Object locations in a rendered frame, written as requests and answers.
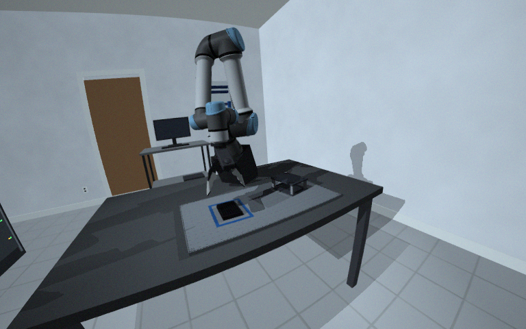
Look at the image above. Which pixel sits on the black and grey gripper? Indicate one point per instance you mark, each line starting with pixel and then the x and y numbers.
pixel 217 167

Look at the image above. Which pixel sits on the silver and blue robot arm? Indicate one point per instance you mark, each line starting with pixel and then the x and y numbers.
pixel 227 45

